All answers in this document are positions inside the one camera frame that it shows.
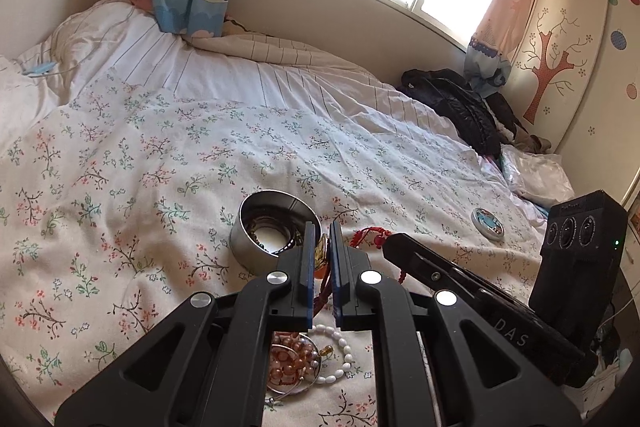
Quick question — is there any red cord charm bracelet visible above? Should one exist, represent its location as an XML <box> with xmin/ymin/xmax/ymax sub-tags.
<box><xmin>347</xmin><ymin>225</ymin><xmax>411</xmax><ymax>287</ymax></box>

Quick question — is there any striped white pillow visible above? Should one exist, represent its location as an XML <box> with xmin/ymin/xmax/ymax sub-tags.
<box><xmin>1</xmin><ymin>0</ymin><xmax>459</xmax><ymax>148</ymax></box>

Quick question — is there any tree decorated wardrobe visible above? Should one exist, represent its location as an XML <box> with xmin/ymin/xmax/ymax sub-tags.
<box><xmin>503</xmin><ymin>0</ymin><xmax>639</xmax><ymax>208</ymax></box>

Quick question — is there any floral white duvet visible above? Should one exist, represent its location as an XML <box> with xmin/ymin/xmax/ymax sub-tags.
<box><xmin>1</xmin><ymin>80</ymin><xmax>541</xmax><ymax>419</ymax></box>

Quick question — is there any right pink blue curtain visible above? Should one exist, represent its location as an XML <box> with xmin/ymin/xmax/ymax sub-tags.
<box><xmin>463</xmin><ymin>0</ymin><xmax>535</xmax><ymax>98</ymax></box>

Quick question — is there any white plastic bag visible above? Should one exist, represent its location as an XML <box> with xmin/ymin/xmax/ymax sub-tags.
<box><xmin>500</xmin><ymin>144</ymin><xmax>575</xmax><ymax>209</ymax></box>

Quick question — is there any black jacket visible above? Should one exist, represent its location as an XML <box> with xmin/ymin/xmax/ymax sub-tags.
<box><xmin>398</xmin><ymin>68</ymin><xmax>524</xmax><ymax>156</ymax></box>

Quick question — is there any white bead bracelet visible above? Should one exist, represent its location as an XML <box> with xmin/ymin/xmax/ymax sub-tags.
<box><xmin>305</xmin><ymin>325</ymin><xmax>356</xmax><ymax>387</ymax></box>

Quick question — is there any gold bangle set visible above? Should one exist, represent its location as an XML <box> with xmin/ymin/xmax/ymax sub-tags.
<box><xmin>314</xmin><ymin>234</ymin><xmax>331</xmax><ymax>315</ymax></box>

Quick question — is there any round silver metal tin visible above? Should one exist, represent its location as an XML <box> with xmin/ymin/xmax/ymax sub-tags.
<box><xmin>229</xmin><ymin>190</ymin><xmax>321</xmax><ymax>275</ymax></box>

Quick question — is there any round decorated tin lid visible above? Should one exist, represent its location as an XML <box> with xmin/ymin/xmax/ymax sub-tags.
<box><xmin>471</xmin><ymin>208</ymin><xmax>504</xmax><ymax>242</ymax></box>

